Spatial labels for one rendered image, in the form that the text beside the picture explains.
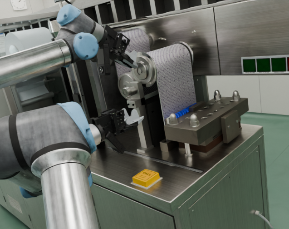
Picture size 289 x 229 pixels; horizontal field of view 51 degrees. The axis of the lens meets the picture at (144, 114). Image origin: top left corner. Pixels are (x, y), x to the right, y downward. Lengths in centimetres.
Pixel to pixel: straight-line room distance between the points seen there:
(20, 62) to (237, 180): 93
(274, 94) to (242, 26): 270
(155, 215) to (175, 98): 50
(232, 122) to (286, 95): 268
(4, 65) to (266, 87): 347
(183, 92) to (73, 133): 83
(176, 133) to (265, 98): 293
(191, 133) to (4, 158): 71
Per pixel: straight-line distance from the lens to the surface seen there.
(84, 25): 106
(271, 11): 128
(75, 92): 150
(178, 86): 133
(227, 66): 140
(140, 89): 126
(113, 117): 104
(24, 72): 85
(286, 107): 398
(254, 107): 415
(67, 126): 60
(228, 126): 126
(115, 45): 113
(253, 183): 146
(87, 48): 89
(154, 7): 161
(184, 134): 116
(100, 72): 113
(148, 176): 108
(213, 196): 118
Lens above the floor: 144
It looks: 17 degrees down
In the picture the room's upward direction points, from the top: 11 degrees counter-clockwise
